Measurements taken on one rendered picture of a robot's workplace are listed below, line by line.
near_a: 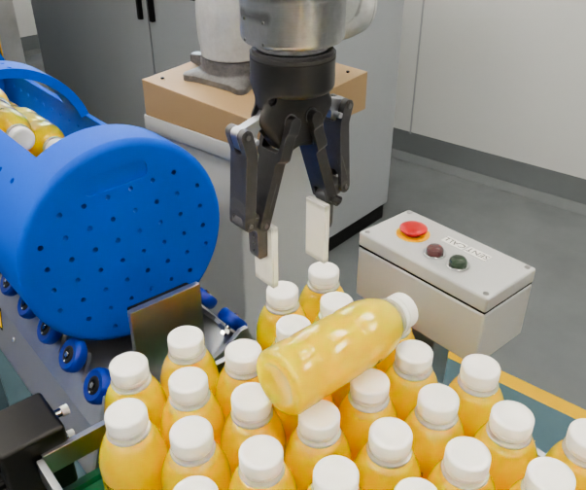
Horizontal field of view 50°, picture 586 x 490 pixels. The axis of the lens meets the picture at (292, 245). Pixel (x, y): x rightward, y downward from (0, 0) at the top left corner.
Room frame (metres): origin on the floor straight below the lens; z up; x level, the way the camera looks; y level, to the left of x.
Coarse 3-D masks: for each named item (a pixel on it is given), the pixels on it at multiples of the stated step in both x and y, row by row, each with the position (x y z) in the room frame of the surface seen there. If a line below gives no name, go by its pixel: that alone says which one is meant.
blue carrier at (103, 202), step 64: (0, 64) 1.04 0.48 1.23; (64, 128) 1.19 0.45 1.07; (128, 128) 0.76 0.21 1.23; (0, 192) 0.69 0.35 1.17; (64, 192) 0.65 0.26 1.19; (128, 192) 0.70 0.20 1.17; (192, 192) 0.76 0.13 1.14; (0, 256) 0.66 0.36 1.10; (64, 256) 0.64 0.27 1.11; (128, 256) 0.70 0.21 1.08; (192, 256) 0.76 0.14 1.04; (64, 320) 0.63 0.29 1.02
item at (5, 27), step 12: (0, 0) 1.97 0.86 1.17; (12, 0) 1.99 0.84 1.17; (0, 12) 1.97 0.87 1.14; (12, 12) 1.99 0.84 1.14; (0, 24) 1.96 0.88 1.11; (12, 24) 1.98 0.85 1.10; (0, 36) 1.96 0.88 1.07; (12, 36) 1.98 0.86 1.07; (0, 48) 1.97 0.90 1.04; (12, 48) 1.97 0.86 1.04; (12, 60) 1.97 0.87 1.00; (24, 60) 1.99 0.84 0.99
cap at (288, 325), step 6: (282, 318) 0.56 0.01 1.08; (288, 318) 0.56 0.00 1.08; (294, 318) 0.56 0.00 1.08; (300, 318) 0.56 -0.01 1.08; (306, 318) 0.56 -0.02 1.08; (276, 324) 0.55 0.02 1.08; (282, 324) 0.55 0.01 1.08; (288, 324) 0.55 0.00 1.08; (294, 324) 0.55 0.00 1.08; (300, 324) 0.55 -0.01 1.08; (306, 324) 0.55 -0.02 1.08; (276, 330) 0.55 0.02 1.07; (282, 330) 0.54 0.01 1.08; (288, 330) 0.54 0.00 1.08; (294, 330) 0.54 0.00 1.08; (282, 336) 0.54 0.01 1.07; (288, 336) 0.53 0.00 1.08
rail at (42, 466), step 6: (36, 462) 0.45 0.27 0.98; (42, 462) 0.45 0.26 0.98; (42, 468) 0.44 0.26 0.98; (48, 468) 0.44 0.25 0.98; (42, 474) 0.44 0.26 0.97; (48, 474) 0.43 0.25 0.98; (42, 480) 0.44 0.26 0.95; (48, 480) 0.42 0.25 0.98; (54, 480) 0.42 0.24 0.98; (48, 486) 0.43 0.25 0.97; (54, 486) 0.42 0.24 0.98; (60, 486) 0.42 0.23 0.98
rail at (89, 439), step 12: (84, 432) 0.49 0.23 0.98; (96, 432) 0.49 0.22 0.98; (60, 444) 0.47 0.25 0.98; (72, 444) 0.47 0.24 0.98; (84, 444) 0.48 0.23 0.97; (96, 444) 0.49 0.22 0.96; (48, 456) 0.46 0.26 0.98; (60, 456) 0.47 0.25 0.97; (72, 456) 0.47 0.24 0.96; (60, 468) 0.46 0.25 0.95
